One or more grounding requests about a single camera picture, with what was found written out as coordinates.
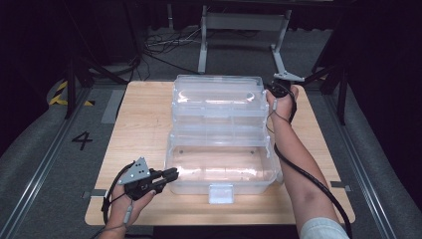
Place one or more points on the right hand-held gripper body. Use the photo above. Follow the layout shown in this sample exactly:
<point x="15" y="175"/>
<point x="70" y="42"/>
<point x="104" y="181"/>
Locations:
<point x="280" y="88"/>

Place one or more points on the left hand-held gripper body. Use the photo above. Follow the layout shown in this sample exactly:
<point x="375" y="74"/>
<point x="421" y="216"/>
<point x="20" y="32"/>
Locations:
<point x="137" y="172"/>

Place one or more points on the clear plastic storage box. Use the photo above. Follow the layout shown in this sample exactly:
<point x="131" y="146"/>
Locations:
<point x="219" y="166"/>

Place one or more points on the person's right hand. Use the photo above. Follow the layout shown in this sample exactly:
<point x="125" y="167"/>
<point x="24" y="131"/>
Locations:
<point x="283" y="108"/>

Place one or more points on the person's left hand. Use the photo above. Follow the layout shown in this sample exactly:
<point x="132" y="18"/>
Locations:
<point x="119" y="212"/>

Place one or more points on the black metal stand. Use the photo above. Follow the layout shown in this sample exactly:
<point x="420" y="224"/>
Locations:
<point x="70" y="89"/>
<point x="341" y="96"/>

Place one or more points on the small grey tape strip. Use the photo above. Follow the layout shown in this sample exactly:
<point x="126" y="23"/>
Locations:
<point x="341" y="186"/>

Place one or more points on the person's white sleeve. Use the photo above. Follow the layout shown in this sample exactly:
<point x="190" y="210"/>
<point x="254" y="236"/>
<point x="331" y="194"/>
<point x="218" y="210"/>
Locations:
<point x="323" y="229"/>

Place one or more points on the white metal desk frame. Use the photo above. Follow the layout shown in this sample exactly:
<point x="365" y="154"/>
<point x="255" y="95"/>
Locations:
<point x="244" y="21"/>

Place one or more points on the metal floor rail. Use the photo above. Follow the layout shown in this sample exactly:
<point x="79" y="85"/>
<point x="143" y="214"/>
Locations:
<point x="36" y="179"/>
<point x="375" y="202"/>

